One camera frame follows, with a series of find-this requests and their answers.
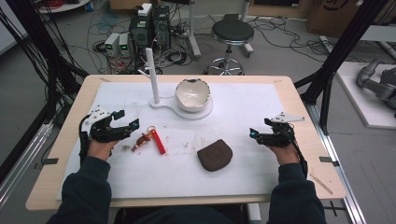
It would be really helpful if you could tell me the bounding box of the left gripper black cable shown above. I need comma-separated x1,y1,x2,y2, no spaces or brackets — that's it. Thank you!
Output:
78,115,92,166

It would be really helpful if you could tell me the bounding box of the white floor board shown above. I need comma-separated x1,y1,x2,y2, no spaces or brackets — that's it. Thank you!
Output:
335,61,396,131

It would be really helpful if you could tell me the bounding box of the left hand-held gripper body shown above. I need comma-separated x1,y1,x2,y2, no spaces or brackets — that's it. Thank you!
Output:
83,105,132,145

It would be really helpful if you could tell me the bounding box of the white table leg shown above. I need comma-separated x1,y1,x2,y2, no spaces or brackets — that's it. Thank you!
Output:
186,0,203,60
240,0,255,58

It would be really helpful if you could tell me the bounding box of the white table mat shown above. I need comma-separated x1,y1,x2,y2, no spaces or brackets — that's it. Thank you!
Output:
55,80,285,201

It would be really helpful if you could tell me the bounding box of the person's left hand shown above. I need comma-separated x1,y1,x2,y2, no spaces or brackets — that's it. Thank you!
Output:
87,138,120,161

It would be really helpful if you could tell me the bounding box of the tangle of floor cables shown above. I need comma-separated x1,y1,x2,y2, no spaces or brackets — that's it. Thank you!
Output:
248,16,367,64

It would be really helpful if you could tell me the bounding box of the person's body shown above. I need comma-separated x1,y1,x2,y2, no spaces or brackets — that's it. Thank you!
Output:
113,204,250,224

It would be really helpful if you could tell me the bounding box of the cardboard box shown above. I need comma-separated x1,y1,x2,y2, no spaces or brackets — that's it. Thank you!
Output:
305,0,386,39

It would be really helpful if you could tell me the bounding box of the black computer tower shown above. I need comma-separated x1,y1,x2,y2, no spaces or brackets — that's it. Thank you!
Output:
151,4,172,51
128,3,154,62

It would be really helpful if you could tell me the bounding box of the grey tape piece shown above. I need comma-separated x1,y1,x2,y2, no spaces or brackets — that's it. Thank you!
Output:
34,157,60,171
318,156,341,168

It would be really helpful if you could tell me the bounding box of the person's right hand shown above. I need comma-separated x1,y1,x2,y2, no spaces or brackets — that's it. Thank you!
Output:
268,143,301,167

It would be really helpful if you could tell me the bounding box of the thin wooden stick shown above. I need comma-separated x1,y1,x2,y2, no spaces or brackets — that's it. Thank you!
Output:
309,173,334,196

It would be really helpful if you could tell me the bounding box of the keychain with red strap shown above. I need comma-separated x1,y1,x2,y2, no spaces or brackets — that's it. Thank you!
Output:
130,125,167,156

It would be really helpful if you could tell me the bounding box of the white eggshell bowl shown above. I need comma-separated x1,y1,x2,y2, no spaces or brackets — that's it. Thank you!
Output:
174,77,212,114

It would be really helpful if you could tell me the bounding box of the black frame post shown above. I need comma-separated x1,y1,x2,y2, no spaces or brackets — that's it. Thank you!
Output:
293,0,390,135
4,0,90,125

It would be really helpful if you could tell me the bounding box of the brown pouch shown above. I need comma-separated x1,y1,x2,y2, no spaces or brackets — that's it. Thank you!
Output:
196,138,233,173

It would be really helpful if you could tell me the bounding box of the round white table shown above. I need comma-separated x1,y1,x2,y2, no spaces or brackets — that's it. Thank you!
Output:
36,0,92,14

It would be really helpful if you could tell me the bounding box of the white stand with pole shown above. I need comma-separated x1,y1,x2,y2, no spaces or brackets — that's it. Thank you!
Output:
137,47,215,121

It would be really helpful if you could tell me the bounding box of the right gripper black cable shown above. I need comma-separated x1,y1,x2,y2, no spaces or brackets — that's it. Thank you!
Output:
289,133,310,181

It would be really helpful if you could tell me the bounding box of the grey power supply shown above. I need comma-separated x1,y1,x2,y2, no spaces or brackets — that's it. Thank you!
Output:
104,32,121,58
118,33,131,58

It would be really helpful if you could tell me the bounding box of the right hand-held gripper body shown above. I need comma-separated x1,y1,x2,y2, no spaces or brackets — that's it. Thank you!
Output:
259,111,306,148

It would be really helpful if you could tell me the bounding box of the white power strip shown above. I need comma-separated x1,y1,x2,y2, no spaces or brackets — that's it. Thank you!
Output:
318,35,336,54

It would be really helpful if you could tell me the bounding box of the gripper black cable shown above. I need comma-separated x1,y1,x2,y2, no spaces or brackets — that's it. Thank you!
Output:
289,133,310,181
78,115,92,166

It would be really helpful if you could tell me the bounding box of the bundle of black cables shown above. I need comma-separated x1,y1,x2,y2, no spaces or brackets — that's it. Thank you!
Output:
0,6,76,125

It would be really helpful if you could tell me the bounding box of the black round stool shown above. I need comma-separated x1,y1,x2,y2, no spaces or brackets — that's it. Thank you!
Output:
205,18,255,77

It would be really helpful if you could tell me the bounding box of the aluminium rail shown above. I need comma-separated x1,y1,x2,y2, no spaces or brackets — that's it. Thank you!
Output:
0,121,54,208
304,102,369,224

